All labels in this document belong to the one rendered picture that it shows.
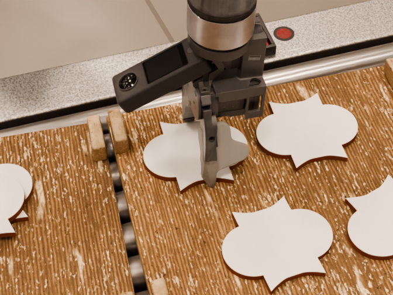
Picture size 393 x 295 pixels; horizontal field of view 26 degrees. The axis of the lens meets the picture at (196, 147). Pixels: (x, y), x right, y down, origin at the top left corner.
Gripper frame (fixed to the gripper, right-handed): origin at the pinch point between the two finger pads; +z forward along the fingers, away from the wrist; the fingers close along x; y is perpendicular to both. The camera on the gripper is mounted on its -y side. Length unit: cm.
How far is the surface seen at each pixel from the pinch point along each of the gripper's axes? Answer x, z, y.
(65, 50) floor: 125, 94, -6
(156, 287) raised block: -19.6, -1.5, -9.4
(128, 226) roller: -7.8, 2.8, -10.3
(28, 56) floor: 125, 94, -17
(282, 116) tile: 2.9, -0.7, 12.6
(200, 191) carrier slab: -6.0, 0.8, -0.7
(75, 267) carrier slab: -13.1, 1.5, -17.6
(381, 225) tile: -16.8, -0.8, 18.7
